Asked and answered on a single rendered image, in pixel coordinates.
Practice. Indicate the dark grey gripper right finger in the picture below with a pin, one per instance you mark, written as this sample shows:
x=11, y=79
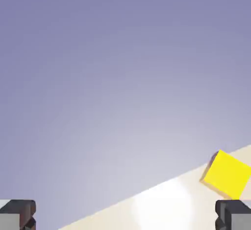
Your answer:
x=235, y=214

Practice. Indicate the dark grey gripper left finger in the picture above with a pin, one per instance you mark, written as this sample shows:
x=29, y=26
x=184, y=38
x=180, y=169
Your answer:
x=15, y=212

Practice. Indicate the small yellow cube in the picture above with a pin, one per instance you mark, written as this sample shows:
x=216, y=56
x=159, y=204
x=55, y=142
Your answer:
x=227, y=175

